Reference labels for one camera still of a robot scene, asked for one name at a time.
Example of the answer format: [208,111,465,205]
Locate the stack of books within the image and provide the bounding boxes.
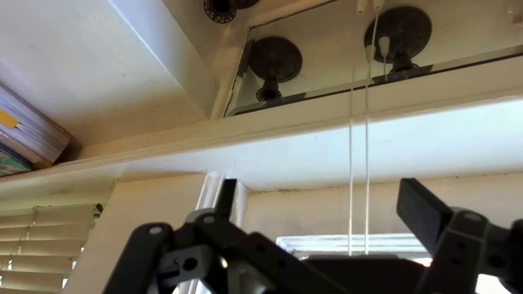
[0,80,72,178]

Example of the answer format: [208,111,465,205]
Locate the white window blinds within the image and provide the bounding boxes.
[0,200,105,294]

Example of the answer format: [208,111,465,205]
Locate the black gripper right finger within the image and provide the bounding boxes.
[396,178,523,294]

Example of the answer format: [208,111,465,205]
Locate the white blind pull string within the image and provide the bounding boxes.
[362,0,386,256]
[347,0,368,258]

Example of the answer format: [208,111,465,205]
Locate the long wall mirror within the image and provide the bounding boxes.
[224,0,523,119]

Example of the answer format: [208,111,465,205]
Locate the black candlestick holder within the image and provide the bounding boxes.
[201,0,262,26]

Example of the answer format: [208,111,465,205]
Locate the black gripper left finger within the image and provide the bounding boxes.
[103,178,350,294]

